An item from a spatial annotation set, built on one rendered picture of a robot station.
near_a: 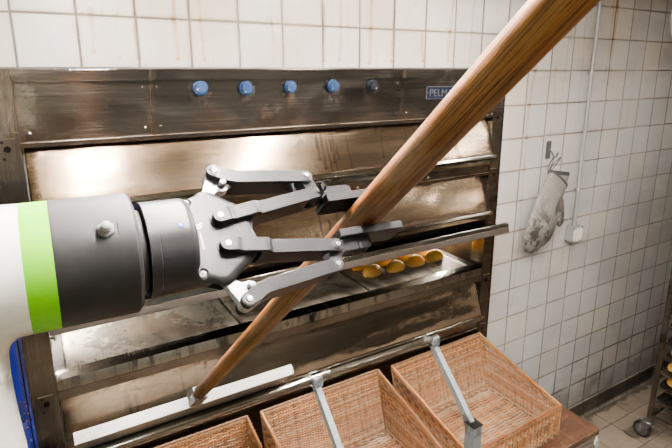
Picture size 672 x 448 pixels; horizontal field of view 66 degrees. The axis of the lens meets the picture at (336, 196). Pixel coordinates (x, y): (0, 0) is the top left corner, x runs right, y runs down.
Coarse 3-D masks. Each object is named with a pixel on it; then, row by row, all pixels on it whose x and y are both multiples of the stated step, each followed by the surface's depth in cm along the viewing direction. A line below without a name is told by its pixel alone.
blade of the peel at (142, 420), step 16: (288, 368) 143; (240, 384) 136; (256, 384) 138; (272, 384) 148; (176, 400) 128; (208, 400) 131; (224, 400) 142; (128, 416) 123; (144, 416) 124; (160, 416) 125; (176, 416) 135; (80, 432) 118; (96, 432) 119; (112, 432) 120; (128, 432) 130
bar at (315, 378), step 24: (432, 336) 183; (360, 360) 168; (288, 384) 155; (312, 384) 159; (456, 384) 178; (216, 408) 144; (240, 408) 148; (144, 432) 135; (168, 432) 137; (336, 432) 154; (480, 432) 171
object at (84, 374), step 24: (384, 288) 222; (408, 288) 223; (432, 288) 231; (312, 312) 200; (336, 312) 206; (192, 336) 182; (216, 336) 182; (120, 360) 167; (144, 360) 169; (168, 360) 173; (72, 384) 159
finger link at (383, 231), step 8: (376, 224) 48; (384, 224) 49; (392, 224) 49; (400, 224) 49; (336, 232) 47; (344, 232) 46; (352, 232) 47; (360, 232) 47; (368, 232) 48; (376, 232) 48; (384, 232) 49; (392, 232) 50; (376, 240) 51
